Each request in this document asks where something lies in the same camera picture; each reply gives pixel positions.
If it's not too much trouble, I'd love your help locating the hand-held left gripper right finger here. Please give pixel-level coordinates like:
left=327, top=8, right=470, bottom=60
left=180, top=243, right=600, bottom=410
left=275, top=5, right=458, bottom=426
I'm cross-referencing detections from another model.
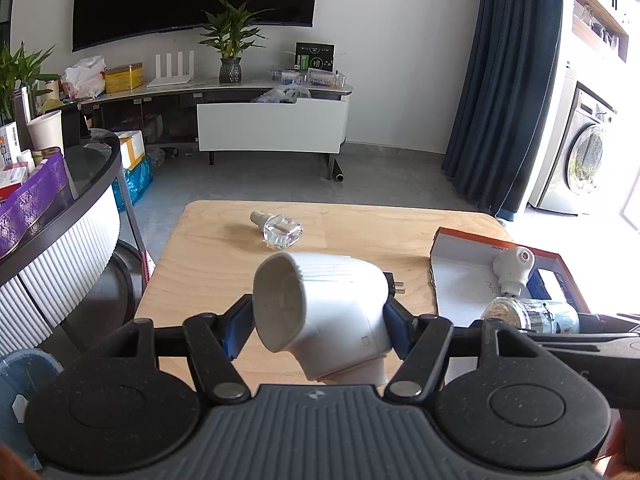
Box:
left=381, top=296, right=572, bottom=405

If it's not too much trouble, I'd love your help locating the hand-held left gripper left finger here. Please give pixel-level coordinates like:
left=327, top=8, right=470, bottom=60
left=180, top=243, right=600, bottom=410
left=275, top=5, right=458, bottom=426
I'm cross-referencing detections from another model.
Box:
left=65, top=293, right=256, bottom=405

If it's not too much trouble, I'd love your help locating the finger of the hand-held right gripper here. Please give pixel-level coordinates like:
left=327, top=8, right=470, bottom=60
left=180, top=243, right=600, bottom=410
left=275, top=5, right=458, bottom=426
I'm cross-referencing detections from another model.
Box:
left=530, top=331, right=640, bottom=359
left=578, top=312, right=640, bottom=334

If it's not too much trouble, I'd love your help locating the white leaf-print plug-in vaporizer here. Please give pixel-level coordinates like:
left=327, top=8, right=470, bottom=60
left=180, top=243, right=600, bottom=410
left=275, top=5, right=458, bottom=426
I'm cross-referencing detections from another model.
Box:
left=252, top=252, right=407, bottom=383

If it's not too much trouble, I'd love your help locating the blue cartoon print box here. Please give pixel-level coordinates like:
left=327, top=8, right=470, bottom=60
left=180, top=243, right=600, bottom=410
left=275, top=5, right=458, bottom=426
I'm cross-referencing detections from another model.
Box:
left=525, top=268, right=582, bottom=314

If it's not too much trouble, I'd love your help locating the clear jar blue label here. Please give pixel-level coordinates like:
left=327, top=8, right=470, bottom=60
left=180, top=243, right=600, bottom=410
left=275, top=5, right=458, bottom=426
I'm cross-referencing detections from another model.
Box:
left=481, top=296, right=581, bottom=335

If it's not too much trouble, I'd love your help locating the orange cardboard box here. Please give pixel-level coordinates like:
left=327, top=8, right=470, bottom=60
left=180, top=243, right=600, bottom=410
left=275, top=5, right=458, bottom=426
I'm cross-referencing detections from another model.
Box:
left=430, top=226, right=594, bottom=333

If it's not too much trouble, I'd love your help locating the clear liquid bottle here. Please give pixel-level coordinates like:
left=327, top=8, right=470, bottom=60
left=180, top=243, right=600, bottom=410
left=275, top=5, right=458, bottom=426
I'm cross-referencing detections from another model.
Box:
left=250, top=211, right=304, bottom=251

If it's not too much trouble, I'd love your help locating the pale green plug-in vaporizer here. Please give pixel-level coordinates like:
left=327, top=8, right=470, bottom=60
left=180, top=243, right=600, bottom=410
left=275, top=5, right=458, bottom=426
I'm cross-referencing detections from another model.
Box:
left=492, top=246, right=536, bottom=297

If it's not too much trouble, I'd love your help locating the red notebook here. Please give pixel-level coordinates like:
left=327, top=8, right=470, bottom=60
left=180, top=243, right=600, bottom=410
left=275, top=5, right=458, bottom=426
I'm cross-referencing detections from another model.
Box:
left=141, top=247, right=155, bottom=294

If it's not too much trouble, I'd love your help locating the washing machine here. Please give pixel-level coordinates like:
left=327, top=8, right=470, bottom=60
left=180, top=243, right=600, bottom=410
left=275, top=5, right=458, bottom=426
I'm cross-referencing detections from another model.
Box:
left=529, top=81, right=622, bottom=217

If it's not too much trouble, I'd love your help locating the blue plastic bag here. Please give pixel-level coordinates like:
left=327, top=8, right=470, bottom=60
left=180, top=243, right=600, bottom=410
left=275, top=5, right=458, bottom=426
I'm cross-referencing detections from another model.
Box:
left=112, top=157, right=155, bottom=207

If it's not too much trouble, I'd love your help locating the dark-topped ribbed white cabinet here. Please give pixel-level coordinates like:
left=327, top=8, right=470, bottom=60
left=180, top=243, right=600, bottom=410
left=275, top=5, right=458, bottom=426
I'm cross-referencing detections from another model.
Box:
left=0, top=127, right=151, bottom=361

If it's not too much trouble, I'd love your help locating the crumpled clear plastic bag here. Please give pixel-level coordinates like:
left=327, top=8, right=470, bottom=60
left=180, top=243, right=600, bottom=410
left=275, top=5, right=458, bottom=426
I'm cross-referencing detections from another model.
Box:
left=149, top=146, right=181, bottom=167

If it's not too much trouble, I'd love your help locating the white drawer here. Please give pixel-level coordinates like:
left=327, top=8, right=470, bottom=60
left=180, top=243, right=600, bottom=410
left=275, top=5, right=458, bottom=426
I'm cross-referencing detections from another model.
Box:
left=196, top=97, right=351, bottom=154

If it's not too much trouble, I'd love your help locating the white yellow cardboard box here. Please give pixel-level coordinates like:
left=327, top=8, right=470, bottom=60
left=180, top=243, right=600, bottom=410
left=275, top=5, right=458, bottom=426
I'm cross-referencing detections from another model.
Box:
left=117, top=130, right=147, bottom=171

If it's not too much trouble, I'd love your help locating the blue trash bin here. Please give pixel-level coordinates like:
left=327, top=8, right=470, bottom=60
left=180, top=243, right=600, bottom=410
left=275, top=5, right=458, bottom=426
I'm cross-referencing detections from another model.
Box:
left=0, top=350, right=66, bottom=472

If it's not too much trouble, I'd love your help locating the curved tv stand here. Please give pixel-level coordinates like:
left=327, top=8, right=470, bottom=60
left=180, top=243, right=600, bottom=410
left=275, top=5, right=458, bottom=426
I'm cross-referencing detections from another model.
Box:
left=80, top=77, right=355, bottom=182

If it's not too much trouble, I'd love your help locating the grey plastic bag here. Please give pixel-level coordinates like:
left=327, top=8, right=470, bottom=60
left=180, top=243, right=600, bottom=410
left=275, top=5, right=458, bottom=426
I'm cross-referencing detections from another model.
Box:
left=250, top=85, right=312, bottom=106

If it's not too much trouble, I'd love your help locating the purple patterned box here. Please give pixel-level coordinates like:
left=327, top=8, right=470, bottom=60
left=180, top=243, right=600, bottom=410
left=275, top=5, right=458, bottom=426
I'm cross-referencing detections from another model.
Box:
left=0, top=152, right=76, bottom=257

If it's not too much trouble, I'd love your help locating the clear plastic organizer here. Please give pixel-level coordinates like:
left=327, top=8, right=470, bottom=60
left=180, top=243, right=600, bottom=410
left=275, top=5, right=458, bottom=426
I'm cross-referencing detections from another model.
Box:
left=306, top=68, right=348, bottom=87
left=270, top=66, right=307, bottom=86

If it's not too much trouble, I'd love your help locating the dark blue curtain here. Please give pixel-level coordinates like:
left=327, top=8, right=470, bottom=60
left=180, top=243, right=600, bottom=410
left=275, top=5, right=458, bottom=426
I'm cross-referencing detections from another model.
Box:
left=440, top=0, right=577, bottom=222

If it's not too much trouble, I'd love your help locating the black container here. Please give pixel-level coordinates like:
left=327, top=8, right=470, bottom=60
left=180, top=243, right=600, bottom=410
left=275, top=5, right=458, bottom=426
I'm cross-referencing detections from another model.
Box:
left=60, top=105, right=84, bottom=147

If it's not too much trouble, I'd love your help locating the white router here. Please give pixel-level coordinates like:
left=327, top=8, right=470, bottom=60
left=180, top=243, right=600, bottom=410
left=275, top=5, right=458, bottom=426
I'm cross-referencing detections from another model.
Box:
left=146, top=52, right=196, bottom=89

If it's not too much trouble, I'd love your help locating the red white box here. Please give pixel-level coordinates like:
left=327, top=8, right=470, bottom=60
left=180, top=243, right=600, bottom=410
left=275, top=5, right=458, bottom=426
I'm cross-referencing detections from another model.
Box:
left=0, top=167, right=29, bottom=201

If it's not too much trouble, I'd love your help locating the white paper cup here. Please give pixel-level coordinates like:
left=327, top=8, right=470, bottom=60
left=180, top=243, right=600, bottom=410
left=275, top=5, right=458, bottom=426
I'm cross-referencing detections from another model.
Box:
left=26, top=110, right=64, bottom=153

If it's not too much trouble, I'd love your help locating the potted plant dark vase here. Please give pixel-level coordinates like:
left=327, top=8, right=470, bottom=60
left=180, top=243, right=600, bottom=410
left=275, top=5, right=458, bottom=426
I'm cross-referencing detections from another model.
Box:
left=198, top=0, right=276, bottom=85

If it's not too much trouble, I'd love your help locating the black green box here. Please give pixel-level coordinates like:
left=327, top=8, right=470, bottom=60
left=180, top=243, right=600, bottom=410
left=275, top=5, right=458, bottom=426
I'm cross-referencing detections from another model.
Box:
left=295, top=42, right=336, bottom=74

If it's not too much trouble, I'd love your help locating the white printed card box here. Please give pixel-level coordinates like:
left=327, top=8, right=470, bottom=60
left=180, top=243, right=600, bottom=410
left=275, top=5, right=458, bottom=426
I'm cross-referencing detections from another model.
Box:
left=0, top=120, right=24, bottom=169

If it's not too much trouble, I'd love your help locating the white plastic bag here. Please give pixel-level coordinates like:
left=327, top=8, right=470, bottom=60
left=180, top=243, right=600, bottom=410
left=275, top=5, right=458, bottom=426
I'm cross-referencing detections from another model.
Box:
left=64, top=55, right=107, bottom=99

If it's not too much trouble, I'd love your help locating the metal thermos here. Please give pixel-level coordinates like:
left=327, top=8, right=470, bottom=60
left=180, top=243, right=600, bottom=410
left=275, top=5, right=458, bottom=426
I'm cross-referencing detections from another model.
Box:
left=12, top=85, right=39, bottom=127

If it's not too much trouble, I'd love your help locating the green bamboo plant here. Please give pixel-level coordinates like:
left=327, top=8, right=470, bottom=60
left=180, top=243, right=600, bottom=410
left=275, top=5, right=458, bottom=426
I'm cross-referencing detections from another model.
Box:
left=0, top=42, right=62, bottom=121

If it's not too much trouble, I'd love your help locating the wooden wall shelf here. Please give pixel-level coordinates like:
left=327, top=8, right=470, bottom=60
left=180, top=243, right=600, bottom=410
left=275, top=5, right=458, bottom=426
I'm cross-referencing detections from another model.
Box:
left=570, top=0, right=632, bottom=64

